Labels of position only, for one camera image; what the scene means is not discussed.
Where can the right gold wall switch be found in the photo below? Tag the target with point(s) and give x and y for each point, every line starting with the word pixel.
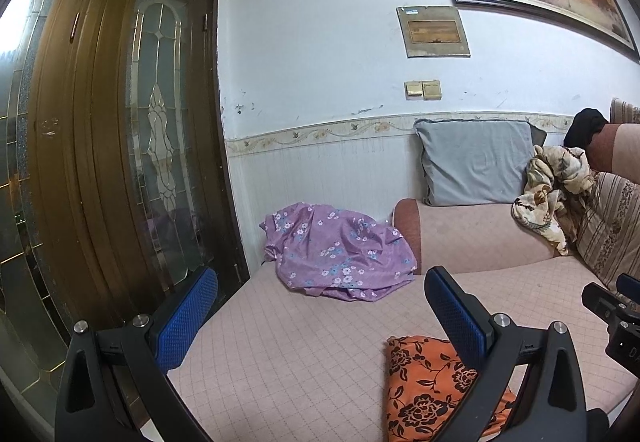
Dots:
pixel 431 90

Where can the purple floral garment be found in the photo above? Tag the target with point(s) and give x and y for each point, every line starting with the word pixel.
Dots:
pixel 321 251

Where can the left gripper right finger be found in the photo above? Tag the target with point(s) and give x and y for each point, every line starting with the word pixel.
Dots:
pixel 550 405

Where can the small framed wall panel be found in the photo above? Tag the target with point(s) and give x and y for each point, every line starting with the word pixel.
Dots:
pixel 433 32

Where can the wooden glass door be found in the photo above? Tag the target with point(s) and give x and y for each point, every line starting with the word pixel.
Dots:
pixel 114 180

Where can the gold wall switch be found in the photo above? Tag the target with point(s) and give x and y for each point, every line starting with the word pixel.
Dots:
pixel 431 90
pixel 413 90

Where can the grey pillow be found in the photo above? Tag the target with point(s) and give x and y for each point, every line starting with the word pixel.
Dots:
pixel 475 162

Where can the left gold wall switch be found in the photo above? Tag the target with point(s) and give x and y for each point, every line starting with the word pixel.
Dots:
pixel 413 90

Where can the striped beige cushion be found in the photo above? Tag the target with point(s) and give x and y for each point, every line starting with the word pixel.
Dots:
pixel 609 238

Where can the cream floral crumpled cloth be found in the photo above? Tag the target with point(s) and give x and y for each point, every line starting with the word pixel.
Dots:
pixel 558 183

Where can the orange black floral blouse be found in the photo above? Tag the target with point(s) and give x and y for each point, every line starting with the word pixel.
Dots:
pixel 426 382

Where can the black cloth on armrest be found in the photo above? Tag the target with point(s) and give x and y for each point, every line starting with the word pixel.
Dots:
pixel 585 125

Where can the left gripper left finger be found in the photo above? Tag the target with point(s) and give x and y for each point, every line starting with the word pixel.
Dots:
pixel 116 379

